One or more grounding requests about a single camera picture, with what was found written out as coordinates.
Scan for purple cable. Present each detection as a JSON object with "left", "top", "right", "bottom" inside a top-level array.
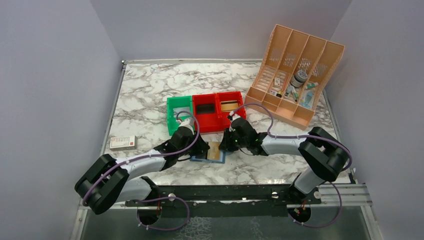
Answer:
[
  {"left": 227, "top": 103, "right": 353, "bottom": 171},
  {"left": 82, "top": 110, "right": 201, "bottom": 207}
]

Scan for peach desk organizer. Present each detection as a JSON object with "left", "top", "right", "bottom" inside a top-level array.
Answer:
[{"left": 244, "top": 24, "right": 345, "bottom": 130}]

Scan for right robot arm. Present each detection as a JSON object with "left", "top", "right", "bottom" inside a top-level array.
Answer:
[{"left": 219, "top": 118, "right": 352, "bottom": 204}]

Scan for green tipped tube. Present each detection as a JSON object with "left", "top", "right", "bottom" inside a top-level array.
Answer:
[{"left": 304, "top": 82, "right": 319, "bottom": 90}]

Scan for gold credit card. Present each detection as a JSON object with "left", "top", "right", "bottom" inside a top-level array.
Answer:
[
  {"left": 207, "top": 141, "right": 223, "bottom": 163},
  {"left": 220, "top": 101, "right": 239, "bottom": 112}
]

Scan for round grey jar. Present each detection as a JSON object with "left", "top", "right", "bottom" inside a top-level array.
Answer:
[{"left": 290, "top": 69, "right": 308, "bottom": 88}]

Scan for small white red box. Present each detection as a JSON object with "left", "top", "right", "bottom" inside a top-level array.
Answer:
[{"left": 109, "top": 135, "right": 137, "bottom": 151}]

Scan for black card in bin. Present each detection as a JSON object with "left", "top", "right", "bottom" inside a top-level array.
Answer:
[{"left": 195, "top": 103, "right": 215, "bottom": 115}]

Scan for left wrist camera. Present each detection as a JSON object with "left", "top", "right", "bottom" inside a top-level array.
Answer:
[{"left": 176, "top": 117, "right": 195, "bottom": 134}]

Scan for middle red plastic bin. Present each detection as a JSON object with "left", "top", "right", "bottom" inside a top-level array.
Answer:
[{"left": 192, "top": 93, "right": 220, "bottom": 133}]

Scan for green plastic bin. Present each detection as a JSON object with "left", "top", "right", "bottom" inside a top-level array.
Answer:
[{"left": 166, "top": 95, "right": 194, "bottom": 136}]

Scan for blue leather card holder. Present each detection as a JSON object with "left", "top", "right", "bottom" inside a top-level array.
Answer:
[{"left": 189, "top": 141, "right": 227, "bottom": 164}]

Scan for silver card in bin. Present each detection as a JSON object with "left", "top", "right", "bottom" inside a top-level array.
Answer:
[{"left": 172, "top": 106, "right": 191, "bottom": 118}]

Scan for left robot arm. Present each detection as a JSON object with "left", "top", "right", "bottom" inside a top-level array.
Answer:
[{"left": 74, "top": 126, "right": 210, "bottom": 215}]

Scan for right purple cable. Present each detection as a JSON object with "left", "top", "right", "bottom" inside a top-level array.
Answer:
[{"left": 227, "top": 103, "right": 353, "bottom": 171}]

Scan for small items in organizer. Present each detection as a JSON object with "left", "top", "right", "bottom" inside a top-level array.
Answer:
[{"left": 268, "top": 76, "right": 299, "bottom": 103}]

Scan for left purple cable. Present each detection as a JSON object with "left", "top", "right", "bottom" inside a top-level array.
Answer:
[{"left": 82, "top": 110, "right": 201, "bottom": 207}]

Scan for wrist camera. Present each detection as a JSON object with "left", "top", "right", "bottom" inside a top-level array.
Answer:
[
  {"left": 176, "top": 117, "right": 195, "bottom": 134},
  {"left": 227, "top": 111, "right": 241, "bottom": 123}
]

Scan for light blue packet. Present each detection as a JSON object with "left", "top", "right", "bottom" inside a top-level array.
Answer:
[{"left": 299, "top": 90, "right": 315, "bottom": 109}]

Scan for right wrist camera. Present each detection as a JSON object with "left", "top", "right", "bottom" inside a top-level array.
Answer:
[{"left": 227, "top": 111, "right": 241, "bottom": 123}]

